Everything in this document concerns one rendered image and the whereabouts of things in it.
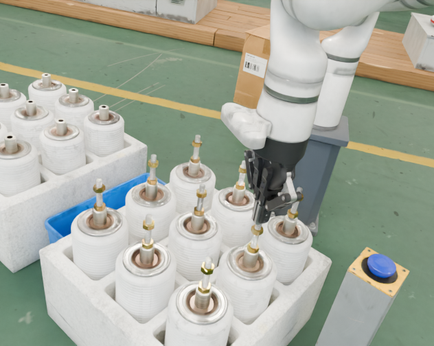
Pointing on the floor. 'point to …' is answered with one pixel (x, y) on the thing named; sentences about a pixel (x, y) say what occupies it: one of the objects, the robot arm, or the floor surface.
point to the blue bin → (57, 229)
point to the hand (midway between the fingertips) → (261, 211)
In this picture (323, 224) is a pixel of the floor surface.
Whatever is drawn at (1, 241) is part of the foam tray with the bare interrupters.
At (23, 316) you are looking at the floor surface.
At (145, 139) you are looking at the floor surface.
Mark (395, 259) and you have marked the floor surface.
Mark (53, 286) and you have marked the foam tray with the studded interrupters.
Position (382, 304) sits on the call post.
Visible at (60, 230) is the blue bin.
